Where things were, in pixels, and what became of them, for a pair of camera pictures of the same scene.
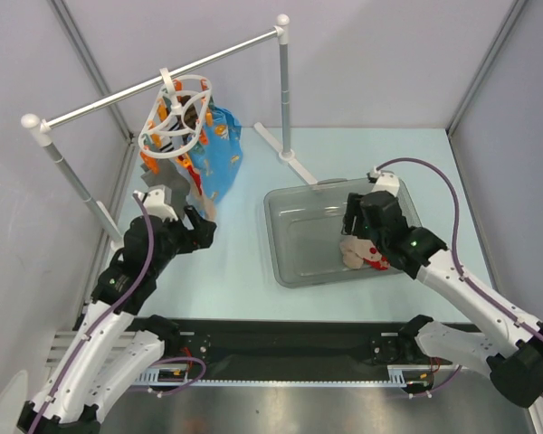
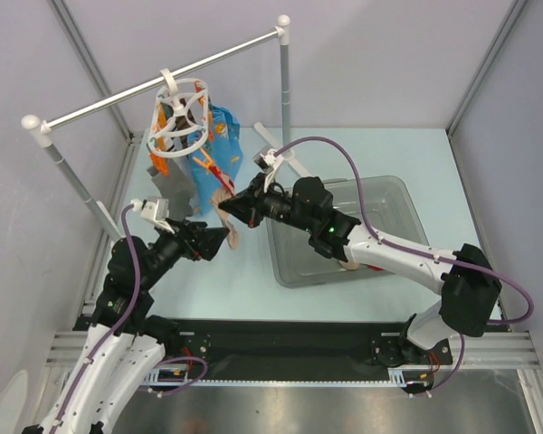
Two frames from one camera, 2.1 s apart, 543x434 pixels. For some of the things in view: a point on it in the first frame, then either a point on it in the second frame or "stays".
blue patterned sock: x=219 y=157 stays
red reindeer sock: x=204 y=205 to x=224 y=193
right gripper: x=359 y=217 to x=254 y=204
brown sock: x=191 y=117 to x=182 y=123
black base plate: x=307 y=350 stays
